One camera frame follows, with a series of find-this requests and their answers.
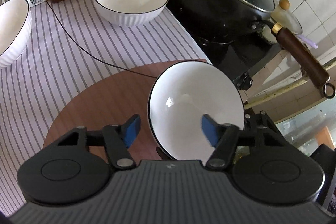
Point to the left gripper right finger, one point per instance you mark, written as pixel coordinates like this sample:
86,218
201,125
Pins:
225,138

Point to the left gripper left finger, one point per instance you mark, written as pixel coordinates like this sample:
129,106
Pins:
116,140

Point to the striped pink table mat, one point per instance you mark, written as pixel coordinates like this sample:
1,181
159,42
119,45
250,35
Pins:
71,48

